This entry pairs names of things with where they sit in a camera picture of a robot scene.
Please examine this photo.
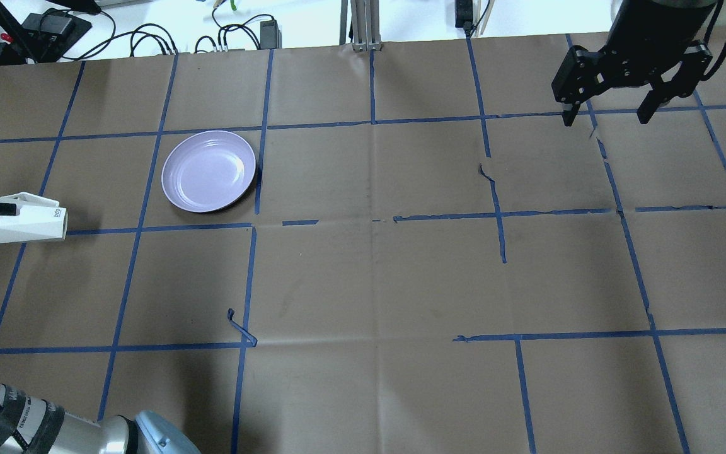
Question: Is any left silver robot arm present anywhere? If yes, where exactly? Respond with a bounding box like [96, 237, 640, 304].
[0, 192, 199, 453]

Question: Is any lavender round plate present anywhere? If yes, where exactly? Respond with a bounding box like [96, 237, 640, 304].
[161, 131, 257, 213]

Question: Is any aluminium frame post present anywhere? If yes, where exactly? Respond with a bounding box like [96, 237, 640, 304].
[339, 0, 383, 52]

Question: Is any black power adapter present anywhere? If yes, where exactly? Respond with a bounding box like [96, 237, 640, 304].
[258, 18, 282, 50]

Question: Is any white faceted cup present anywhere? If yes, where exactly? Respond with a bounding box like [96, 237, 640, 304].
[0, 192, 68, 244]

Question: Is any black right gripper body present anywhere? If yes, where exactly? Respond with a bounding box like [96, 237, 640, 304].
[552, 1, 717, 105]

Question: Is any brown paper table cover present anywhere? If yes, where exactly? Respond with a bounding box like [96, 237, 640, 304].
[0, 34, 726, 453]

